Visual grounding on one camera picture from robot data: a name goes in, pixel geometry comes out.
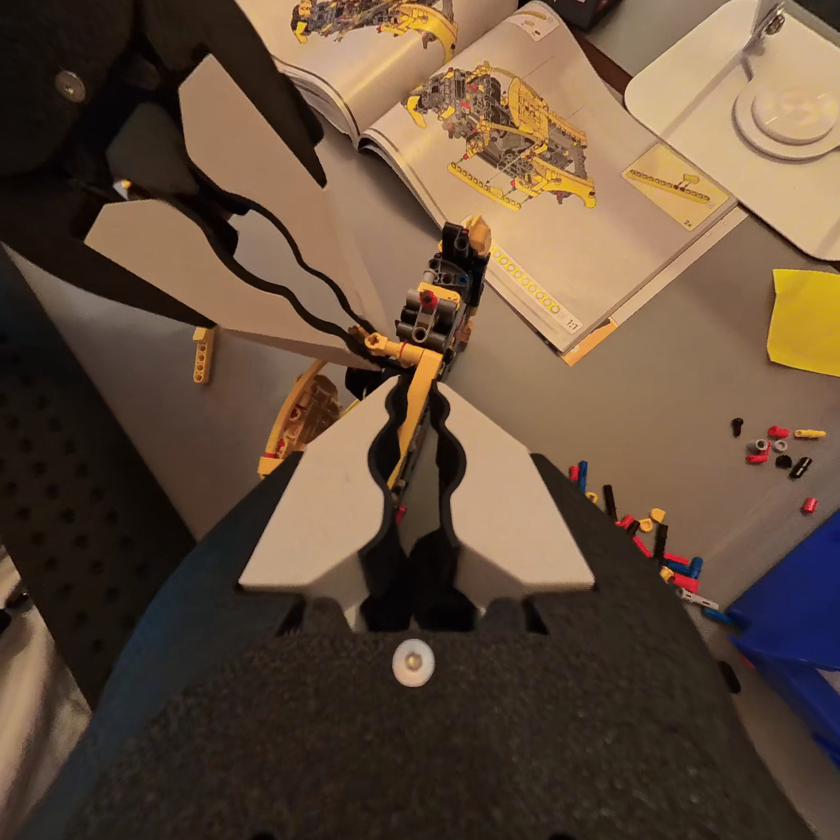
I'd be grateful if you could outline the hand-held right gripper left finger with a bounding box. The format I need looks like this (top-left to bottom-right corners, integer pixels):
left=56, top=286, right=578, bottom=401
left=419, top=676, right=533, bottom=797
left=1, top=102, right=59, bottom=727
left=238, top=377, right=412, bottom=632

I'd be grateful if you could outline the white stand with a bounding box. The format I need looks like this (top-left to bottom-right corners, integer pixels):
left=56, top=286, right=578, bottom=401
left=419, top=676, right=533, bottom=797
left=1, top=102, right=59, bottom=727
left=623, top=0, right=840, bottom=261

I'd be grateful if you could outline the blue plastic bin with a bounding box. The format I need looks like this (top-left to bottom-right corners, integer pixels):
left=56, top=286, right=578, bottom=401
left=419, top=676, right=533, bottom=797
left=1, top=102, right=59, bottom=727
left=725, top=518, right=840, bottom=769

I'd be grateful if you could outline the grey desk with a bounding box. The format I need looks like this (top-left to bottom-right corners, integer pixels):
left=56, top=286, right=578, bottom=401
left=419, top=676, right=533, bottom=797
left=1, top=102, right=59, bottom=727
left=13, top=0, right=840, bottom=815

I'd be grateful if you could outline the yellow brick car model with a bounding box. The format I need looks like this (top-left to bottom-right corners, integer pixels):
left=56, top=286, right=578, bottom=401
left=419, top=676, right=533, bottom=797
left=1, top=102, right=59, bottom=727
left=257, top=215, right=493, bottom=526

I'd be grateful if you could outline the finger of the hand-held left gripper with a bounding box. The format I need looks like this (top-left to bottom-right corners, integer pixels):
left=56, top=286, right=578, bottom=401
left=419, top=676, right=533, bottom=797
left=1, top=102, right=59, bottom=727
left=84, top=199, right=386, bottom=374
left=177, top=54, right=379, bottom=337

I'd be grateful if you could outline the black perforated chair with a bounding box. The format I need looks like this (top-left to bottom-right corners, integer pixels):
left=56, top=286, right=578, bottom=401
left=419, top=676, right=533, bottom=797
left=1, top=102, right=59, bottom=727
left=0, top=243, right=198, bottom=710

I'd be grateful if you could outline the open instruction booklet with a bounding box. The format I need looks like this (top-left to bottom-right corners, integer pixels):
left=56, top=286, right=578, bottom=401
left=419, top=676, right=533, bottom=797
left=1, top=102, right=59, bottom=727
left=233, top=0, right=749, bottom=367

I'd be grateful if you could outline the yellow sticky note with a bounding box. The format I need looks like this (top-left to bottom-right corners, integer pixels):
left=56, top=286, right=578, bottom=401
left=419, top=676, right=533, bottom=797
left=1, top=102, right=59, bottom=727
left=766, top=268, right=840, bottom=380

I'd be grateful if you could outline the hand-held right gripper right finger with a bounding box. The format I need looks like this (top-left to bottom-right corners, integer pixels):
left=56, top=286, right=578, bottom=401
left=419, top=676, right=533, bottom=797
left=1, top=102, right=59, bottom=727
left=412, top=382, right=597, bottom=632

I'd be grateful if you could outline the large pile of brick pins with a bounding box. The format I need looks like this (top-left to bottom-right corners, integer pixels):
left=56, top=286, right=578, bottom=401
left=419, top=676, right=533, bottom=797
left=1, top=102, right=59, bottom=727
left=567, top=459, right=732, bottom=624

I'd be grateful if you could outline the small group of brick pins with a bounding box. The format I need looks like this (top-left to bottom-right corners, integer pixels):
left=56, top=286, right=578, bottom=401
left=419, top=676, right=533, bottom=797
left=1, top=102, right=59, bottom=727
left=730, top=416, right=828, bottom=514

